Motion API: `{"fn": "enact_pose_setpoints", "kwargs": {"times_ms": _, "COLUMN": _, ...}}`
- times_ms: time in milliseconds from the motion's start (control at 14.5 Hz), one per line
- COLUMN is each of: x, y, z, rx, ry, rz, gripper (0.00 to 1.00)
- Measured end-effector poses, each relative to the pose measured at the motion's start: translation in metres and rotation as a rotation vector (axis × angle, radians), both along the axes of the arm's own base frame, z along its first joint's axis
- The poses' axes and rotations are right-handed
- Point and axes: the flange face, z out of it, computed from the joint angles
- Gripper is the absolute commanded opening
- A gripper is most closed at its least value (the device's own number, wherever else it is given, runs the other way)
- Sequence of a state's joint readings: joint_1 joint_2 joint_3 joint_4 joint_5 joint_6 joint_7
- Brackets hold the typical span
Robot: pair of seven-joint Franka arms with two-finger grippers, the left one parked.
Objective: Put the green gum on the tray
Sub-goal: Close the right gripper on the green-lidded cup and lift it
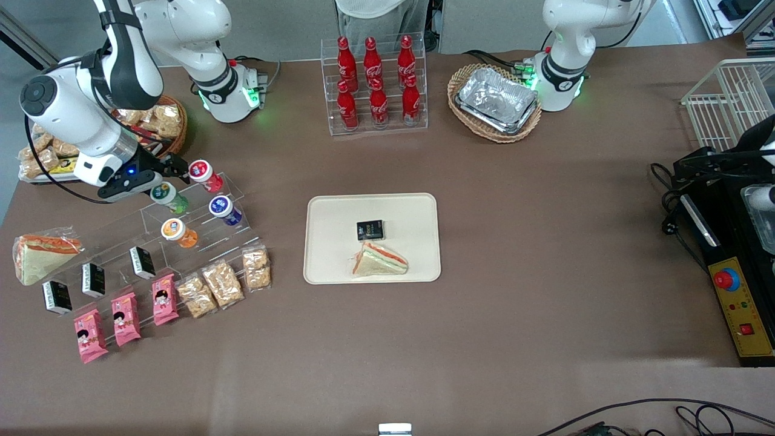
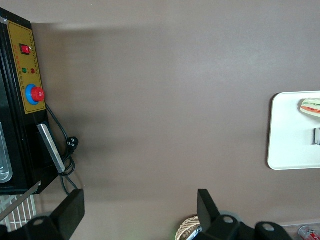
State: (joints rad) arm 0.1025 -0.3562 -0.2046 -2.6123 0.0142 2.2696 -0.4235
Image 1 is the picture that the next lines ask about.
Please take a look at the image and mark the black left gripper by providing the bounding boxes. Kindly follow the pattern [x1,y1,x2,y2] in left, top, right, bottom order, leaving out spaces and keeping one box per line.
[673,148,775,183]

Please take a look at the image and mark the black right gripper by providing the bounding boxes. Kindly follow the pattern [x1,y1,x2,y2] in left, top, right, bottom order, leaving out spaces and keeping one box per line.
[114,145,191,185]

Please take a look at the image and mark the green gum bottle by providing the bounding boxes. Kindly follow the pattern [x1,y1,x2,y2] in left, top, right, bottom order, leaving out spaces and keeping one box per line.
[150,182,189,216]

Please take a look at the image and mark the red gum bottle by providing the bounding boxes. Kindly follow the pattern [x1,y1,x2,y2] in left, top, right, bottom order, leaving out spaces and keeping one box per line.
[187,159,224,194]

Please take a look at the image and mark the orange gum bottle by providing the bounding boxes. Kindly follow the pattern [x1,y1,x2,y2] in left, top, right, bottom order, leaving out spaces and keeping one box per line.
[160,218,199,249]

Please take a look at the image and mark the blue gum bottle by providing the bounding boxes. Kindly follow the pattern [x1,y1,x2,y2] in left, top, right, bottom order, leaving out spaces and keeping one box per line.
[209,195,243,227]

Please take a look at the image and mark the white rectangular snack tray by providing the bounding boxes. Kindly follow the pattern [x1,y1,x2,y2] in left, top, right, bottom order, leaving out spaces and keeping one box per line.
[18,124,101,184]

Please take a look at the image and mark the silver foil tray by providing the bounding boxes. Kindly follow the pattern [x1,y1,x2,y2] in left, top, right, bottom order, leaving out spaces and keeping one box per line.
[455,67,540,136]

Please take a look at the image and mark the beige plastic tray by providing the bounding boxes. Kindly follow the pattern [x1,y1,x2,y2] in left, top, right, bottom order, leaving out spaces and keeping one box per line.
[303,193,442,285]

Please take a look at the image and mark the brown wicker snack basket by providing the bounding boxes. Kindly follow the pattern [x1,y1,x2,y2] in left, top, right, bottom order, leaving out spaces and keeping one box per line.
[112,94,189,163]

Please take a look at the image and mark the clear acrylic stepped stand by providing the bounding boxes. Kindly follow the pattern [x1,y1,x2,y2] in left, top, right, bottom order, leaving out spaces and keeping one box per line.
[45,233,182,341]
[140,173,262,271]

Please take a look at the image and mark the black sealing machine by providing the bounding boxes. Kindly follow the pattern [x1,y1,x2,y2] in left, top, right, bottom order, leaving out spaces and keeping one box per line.
[674,174,775,369]

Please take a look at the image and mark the black white small box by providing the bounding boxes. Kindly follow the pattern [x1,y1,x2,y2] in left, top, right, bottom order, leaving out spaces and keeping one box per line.
[42,280,74,316]
[128,246,157,281]
[81,262,107,299]

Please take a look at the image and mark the pink snack pack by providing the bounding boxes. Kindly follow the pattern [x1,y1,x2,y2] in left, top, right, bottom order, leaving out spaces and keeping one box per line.
[110,292,142,348]
[151,274,181,327]
[73,309,110,365]

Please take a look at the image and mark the metal shelf rack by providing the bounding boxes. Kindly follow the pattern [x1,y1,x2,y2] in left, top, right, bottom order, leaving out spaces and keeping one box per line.
[693,0,775,59]

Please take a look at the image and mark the yellow control panel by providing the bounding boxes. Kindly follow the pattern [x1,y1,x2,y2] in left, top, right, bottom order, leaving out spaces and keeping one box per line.
[707,256,775,358]

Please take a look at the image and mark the large wrapped triangle sandwich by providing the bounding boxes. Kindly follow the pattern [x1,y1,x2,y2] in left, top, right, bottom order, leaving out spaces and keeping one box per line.
[12,227,85,286]

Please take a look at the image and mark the black box device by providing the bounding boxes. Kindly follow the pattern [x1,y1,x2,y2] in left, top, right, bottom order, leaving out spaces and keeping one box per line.
[718,0,758,20]

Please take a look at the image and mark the red cola bottle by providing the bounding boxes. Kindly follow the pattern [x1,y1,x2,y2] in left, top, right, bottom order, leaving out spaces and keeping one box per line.
[397,35,418,80]
[336,80,360,131]
[369,78,390,128]
[337,36,358,83]
[363,36,384,83]
[401,74,422,127]

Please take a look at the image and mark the clear acrylic bottle rack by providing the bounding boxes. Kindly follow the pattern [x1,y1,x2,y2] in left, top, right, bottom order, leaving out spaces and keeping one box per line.
[319,33,429,137]

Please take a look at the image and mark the small wrapped triangle sandwich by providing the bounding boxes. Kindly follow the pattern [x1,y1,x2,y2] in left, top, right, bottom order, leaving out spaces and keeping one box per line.
[348,241,409,278]

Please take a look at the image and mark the light wicker foil basket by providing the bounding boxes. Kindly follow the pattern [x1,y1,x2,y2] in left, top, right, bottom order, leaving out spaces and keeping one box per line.
[447,63,544,144]

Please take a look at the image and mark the person torso white top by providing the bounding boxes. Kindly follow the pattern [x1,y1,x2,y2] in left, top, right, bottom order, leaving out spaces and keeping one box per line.
[334,0,428,38]

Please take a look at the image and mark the black machine cable bundle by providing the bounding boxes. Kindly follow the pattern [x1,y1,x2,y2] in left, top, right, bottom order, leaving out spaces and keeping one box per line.
[650,162,710,279]

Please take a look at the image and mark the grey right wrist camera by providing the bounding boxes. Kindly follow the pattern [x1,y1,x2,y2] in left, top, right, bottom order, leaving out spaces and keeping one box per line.
[96,171,156,202]

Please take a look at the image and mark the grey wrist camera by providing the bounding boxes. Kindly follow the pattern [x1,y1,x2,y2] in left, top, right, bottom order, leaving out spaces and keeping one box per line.
[742,185,775,212]
[96,171,156,202]

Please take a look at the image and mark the white wire basket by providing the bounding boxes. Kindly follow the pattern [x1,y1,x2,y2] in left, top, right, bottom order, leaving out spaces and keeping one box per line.
[681,58,775,153]

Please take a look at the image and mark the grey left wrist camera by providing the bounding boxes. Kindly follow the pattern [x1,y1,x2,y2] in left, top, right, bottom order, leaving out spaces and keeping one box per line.
[742,185,775,212]

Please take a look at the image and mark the dark metal floor rail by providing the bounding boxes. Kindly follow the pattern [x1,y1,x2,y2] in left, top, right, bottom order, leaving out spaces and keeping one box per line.
[0,8,62,69]

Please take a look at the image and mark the black arm base cable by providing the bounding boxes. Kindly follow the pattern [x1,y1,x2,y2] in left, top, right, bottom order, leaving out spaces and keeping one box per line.
[463,49,535,71]

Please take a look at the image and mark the long black cable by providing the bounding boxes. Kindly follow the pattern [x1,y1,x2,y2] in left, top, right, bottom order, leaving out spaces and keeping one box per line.
[535,398,775,436]

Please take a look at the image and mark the looped black cable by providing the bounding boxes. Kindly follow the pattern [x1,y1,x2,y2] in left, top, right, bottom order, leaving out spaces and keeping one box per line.
[674,404,737,436]

